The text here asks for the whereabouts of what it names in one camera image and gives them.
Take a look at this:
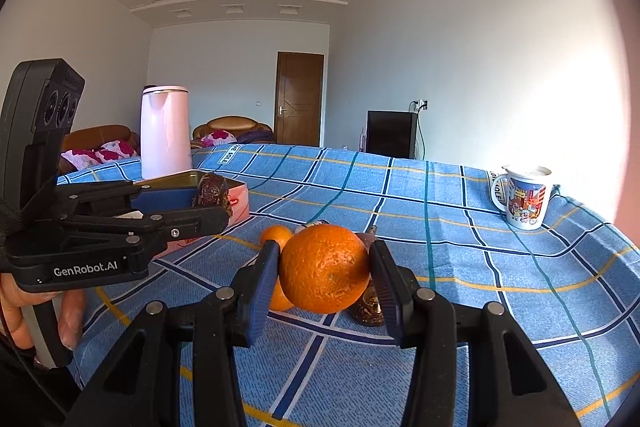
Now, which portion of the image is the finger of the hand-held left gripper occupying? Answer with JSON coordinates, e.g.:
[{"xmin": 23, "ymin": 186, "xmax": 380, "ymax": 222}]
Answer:
[
  {"xmin": 10, "ymin": 205, "xmax": 231, "ymax": 259},
  {"xmin": 30, "ymin": 180, "xmax": 202, "ymax": 215}
]

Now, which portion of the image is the pink electric kettle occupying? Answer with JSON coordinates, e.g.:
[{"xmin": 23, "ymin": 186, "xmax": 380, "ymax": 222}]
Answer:
[{"xmin": 139, "ymin": 85, "xmax": 194, "ymax": 180}]

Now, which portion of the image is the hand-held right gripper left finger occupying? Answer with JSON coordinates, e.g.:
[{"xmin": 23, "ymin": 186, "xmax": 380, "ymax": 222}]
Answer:
[{"xmin": 65, "ymin": 240, "xmax": 282, "ymax": 427}]

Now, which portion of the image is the person's left hand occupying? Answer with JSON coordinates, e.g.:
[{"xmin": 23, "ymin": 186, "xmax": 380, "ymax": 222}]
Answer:
[{"xmin": 0, "ymin": 274, "xmax": 87, "ymax": 353}]

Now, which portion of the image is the brown leather sofa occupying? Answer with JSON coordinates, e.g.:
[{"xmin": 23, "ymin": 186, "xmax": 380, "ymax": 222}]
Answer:
[{"xmin": 57, "ymin": 124, "xmax": 142, "ymax": 174}]

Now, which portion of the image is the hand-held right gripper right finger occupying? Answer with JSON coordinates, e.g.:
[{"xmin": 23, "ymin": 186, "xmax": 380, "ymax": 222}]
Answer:
[{"xmin": 369, "ymin": 240, "xmax": 582, "ymax": 427}]

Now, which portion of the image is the brown leather armchair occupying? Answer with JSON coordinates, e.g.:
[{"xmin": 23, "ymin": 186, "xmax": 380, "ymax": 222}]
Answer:
[{"xmin": 191, "ymin": 115, "xmax": 275, "ymax": 150}]

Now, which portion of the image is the small orange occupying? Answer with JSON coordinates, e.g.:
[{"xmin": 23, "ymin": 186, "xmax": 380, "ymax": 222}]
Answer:
[
  {"xmin": 259, "ymin": 225, "xmax": 295, "ymax": 254},
  {"xmin": 269, "ymin": 277, "xmax": 297, "ymax": 312}
]

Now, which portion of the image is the black cabinet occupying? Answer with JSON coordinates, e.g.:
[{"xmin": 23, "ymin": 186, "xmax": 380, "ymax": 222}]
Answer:
[{"xmin": 365, "ymin": 110, "xmax": 419, "ymax": 160}]

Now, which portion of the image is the white cartoon print mug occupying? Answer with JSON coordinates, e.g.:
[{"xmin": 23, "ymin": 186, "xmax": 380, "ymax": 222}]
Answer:
[{"xmin": 488, "ymin": 164, "xmax": 562, "ymax": 231}]

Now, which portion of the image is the pink tin box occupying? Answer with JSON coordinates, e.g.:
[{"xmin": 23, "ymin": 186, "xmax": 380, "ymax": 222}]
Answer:
[{"xmin": 131, "ymin": 170, "xmax": 251, "ymax": 259}]

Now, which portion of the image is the large orange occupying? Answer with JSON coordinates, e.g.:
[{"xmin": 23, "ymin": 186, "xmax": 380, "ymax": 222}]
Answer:
[{"xmin": 279, "ymin": 224, "xmax": 372, "ymax": 315}]

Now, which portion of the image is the black power cable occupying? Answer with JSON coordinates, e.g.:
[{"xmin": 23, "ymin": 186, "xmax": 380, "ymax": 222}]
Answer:
[{"xmin": 416, "ymin": 107, "xmax": 427, "ymax": 160}]

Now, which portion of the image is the floral pink pillow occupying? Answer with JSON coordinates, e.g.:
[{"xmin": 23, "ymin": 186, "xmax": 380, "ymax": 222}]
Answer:
[
  {"xmin": 199, "ymin": 130, "xmax": 237, "ymax": 149},
  {"xmin": 60, "ymin": 139, "xmax": 140, "ymax": 172}
]

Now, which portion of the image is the brown wooden door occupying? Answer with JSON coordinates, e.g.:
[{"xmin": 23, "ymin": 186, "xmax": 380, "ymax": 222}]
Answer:
[{"xmin": 274, "ymin": 51, "xmax": 325, "ymax": 148}]

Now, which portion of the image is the blue checked tablecloth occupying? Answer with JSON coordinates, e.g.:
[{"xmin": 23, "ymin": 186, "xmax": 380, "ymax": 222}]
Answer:
[{"xmin": 55, "ymin": 142, "xmax": 640, "ymax": 427}]

